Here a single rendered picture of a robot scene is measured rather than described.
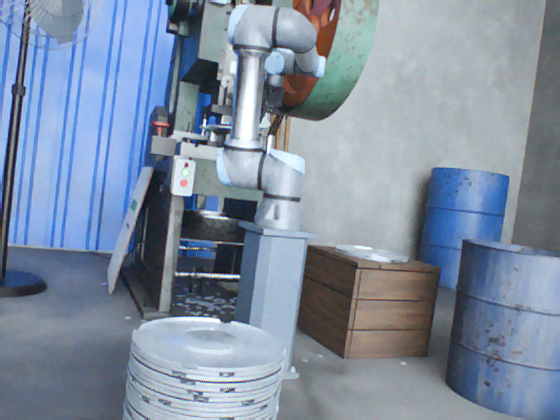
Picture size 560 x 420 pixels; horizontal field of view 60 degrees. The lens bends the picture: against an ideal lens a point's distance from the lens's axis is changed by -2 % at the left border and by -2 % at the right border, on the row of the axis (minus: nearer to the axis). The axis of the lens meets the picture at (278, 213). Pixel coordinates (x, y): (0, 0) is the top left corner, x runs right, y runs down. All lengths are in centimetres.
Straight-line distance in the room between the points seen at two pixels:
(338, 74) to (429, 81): 230
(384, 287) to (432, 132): 274
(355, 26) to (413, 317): 119
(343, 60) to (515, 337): 127
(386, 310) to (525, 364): 51
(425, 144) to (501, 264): 288
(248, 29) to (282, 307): 81
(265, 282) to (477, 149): 356
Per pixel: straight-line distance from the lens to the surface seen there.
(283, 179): 146
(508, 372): 164
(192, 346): 93
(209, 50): 219
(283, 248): 145
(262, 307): 147
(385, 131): 412
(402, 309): 190
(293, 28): 148
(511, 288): 158
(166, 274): 198
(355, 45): 219
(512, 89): 512
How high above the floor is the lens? 57
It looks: 3 degrees down
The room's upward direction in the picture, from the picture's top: 8 degrees clockwise
